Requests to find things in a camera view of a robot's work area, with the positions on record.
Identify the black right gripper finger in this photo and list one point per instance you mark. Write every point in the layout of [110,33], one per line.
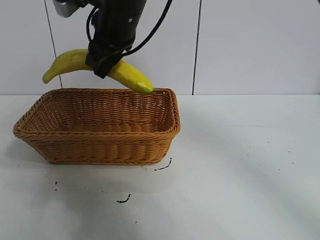
[102,62]

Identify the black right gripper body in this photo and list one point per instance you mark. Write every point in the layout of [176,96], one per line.
[120,22]

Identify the yellow banana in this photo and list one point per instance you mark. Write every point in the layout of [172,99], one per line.
[67,62]

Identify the brown woven wicker basket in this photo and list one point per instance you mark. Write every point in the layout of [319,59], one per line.
[100,147]

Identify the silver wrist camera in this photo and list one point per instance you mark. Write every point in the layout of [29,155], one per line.
[66,8]

